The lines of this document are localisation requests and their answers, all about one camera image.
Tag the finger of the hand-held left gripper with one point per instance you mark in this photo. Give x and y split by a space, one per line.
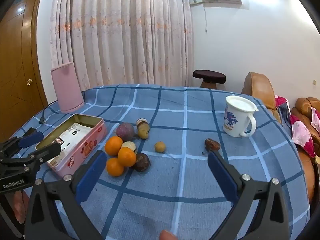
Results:
31 138
47 152

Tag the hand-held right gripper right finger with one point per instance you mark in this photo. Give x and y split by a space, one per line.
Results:
222 177

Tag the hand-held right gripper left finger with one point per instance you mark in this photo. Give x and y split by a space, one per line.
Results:
92 173

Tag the pink tin box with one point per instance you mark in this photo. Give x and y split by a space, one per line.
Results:
85 152

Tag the orange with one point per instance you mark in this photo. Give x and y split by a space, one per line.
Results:
115 167
113 145
126 156

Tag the brown dried date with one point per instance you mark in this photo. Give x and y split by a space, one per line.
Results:
212 144

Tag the brown and cream round fruit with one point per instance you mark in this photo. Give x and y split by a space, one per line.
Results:
142 123
129 145

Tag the dark brown passion fruit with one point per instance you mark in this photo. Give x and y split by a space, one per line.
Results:
141 162

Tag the yellow-brown longan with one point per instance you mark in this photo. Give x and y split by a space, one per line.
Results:
159 147
143 133

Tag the person's right hand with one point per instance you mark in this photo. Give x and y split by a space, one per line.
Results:
168 235

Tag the white paper packet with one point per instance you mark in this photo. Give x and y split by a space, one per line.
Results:
75 131

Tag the blue checkered tablecloth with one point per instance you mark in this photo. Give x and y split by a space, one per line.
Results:
175 180

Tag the purple passion fruit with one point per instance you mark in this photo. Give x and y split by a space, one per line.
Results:
125 131

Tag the white mug with blue print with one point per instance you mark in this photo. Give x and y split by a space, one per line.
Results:
235 123

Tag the pink plastic bin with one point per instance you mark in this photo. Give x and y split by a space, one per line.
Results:
67 90

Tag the wooden door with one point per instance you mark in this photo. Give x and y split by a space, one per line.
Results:
17 67

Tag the white mug lid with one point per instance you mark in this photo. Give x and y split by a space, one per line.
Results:
241 103

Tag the pink floral blanket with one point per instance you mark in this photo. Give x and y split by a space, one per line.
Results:
300 132

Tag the brown leather sofa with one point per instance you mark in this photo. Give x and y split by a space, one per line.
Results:
258 87

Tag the dark round stool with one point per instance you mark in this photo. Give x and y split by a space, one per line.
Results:
208 75

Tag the pink floral curtain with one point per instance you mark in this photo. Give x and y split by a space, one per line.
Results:
120 35

